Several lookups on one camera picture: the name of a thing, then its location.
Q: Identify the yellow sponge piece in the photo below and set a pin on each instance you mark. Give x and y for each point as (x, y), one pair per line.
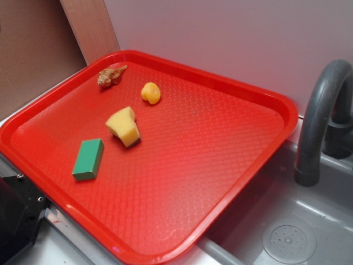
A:
(122, 125)

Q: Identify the grey plastic sink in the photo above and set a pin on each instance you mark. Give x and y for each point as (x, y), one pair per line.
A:
(272, 221)

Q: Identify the brown cardboard panel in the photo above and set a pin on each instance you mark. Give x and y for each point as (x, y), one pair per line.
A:
(44, 42)

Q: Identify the green rectangular block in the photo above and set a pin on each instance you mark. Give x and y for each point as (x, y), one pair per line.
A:
(88, 160)

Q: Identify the yellow rubber duck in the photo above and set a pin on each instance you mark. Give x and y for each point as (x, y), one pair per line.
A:
(151, 93)

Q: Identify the brown spiral seashell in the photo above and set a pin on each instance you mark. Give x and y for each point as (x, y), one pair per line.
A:
(110, 76)

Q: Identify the red plastic tray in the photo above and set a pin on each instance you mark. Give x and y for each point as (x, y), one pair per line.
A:
(199, 147)

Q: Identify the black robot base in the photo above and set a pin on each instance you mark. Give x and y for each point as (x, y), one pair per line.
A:
(23, 206)

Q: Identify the grey curved faucet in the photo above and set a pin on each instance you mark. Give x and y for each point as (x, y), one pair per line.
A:
(327, 124)

